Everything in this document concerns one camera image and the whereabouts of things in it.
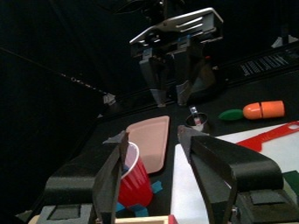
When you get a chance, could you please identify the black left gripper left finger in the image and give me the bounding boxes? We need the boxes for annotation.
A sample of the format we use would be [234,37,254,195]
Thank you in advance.
[38,129,130,224]

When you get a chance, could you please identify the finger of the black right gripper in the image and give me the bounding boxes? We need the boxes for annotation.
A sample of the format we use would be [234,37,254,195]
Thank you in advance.
[172,40,206,107]
[137,53,169,108]

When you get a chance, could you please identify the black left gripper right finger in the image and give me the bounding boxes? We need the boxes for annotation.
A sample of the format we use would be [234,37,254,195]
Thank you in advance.
[176,125,299,224]

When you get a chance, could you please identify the red toy knife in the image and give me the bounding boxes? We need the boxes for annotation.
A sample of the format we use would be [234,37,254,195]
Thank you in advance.
[236,121,299,153]

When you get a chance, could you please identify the dark green sushi roll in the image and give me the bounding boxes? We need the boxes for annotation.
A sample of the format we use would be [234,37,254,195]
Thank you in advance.
[281,170,299,197]

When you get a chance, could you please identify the pink flat plate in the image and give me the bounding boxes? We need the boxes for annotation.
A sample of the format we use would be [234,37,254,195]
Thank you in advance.
[125,115,172,175]

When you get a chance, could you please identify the red plastic cup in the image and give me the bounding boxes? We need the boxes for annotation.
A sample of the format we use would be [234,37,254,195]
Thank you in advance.
[115,141,154,208]

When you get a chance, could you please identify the small metal measuring scoop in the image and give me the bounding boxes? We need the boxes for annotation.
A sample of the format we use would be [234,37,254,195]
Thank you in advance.
[184,105,210,132]

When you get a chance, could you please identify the blue tape piece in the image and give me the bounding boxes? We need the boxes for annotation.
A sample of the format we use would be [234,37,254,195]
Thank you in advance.
[115,202,149,217]
[150,180,164,195]

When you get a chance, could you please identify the light wooden block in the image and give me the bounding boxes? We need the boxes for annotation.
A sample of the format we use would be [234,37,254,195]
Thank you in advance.
[26,214,178,224]

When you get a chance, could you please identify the orange toy carrot green top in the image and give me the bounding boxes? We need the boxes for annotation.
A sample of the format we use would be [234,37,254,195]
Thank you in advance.
[217,100,285,122]

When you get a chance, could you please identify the grey table corner bracket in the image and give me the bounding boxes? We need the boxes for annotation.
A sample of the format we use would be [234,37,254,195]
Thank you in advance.
[101,93,117,107]

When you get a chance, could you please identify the black slotted frame rail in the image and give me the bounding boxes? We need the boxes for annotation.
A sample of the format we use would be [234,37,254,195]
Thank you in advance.
[214,42,299,87]

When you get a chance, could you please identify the thin diagonal frame cable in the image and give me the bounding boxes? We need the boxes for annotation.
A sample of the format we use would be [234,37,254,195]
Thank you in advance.
[0,46,109,95]

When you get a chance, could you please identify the white bracket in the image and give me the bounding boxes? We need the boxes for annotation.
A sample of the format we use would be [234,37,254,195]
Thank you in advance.
[270,34,299,49]

